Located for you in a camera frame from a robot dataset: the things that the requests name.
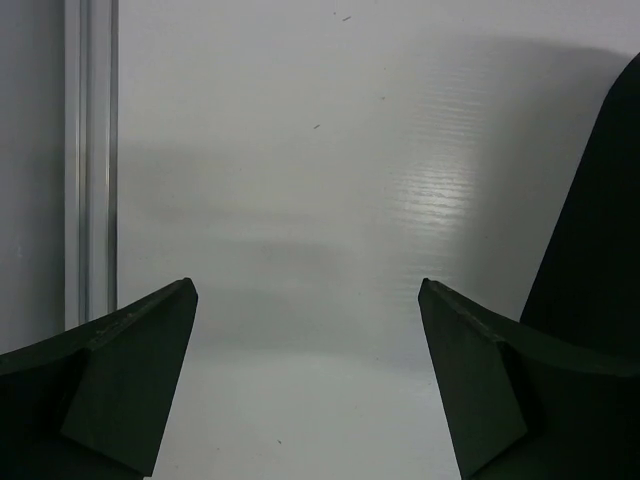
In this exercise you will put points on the black drawer cabinet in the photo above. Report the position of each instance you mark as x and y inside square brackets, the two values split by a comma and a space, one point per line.
[586, 291]

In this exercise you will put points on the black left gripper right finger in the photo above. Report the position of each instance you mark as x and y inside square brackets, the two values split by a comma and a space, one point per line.
[521, 404]

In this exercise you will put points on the aluminium frame rail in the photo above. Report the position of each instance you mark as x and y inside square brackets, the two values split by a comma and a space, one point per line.
[90, 159]

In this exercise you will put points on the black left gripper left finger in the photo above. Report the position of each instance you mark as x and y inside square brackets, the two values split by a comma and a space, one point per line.
[93, 402]

